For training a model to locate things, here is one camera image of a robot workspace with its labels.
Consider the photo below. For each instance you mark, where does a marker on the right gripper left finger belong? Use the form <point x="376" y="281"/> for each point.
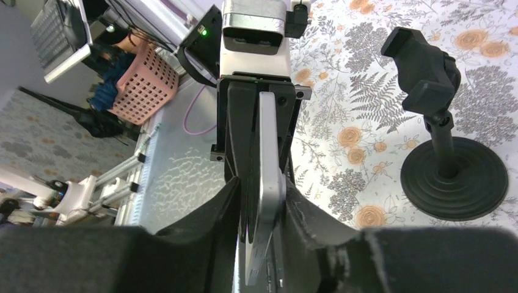
<point x="195" y="254"/>

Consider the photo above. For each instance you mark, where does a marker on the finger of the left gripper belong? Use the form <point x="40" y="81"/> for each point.
<point x="242" y="102"/>
<point x="286" y="115"/>

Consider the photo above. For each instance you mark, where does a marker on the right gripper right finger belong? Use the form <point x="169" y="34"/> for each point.
<point x="321" y="254"/>

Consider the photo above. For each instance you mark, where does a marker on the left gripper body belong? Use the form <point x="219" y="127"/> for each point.
<point x="258" y="83"/>

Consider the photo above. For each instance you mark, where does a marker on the black phone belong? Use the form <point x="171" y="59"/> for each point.
<point x="271" y="185"/>

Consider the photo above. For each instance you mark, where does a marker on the black round-base stand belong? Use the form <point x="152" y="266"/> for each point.
<point x="449" y="178"/>

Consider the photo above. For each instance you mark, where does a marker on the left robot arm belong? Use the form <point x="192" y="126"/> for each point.
<point x="199" y="54"/>

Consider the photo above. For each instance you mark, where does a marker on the pink perforated basket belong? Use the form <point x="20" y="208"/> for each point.
<point x="147" y="85"/>

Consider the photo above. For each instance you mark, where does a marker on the grey monitor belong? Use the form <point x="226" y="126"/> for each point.
<point x="61" y="36"/>

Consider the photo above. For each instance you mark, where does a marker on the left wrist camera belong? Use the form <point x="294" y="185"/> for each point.
<point x="255" y="36"/>

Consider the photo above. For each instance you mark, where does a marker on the aluminium frame profile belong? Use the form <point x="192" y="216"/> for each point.
<point x="107" y="195"/>

